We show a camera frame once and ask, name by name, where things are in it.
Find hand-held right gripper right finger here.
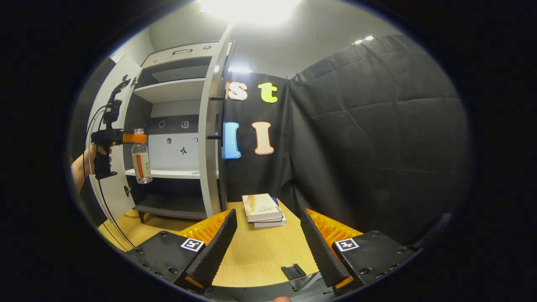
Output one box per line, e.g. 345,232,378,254
300,208,421,297

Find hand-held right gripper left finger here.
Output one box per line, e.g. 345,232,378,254
125,208,239,294

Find clear bottle with orange label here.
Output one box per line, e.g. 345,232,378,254
131,128,153,185

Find grey cabinet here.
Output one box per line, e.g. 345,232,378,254
124,41,223,223

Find white book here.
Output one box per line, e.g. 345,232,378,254
253,214,287,228

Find beige book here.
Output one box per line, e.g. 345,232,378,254
242,193,283,223

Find black backdrop cloth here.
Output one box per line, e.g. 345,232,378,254
69,34,470,248

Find large ceiling light panel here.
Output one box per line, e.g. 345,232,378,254
199,0,302,26

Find small black bracket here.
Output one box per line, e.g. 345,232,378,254
281,263,307,281

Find black cable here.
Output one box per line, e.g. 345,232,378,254
82,105,136,249

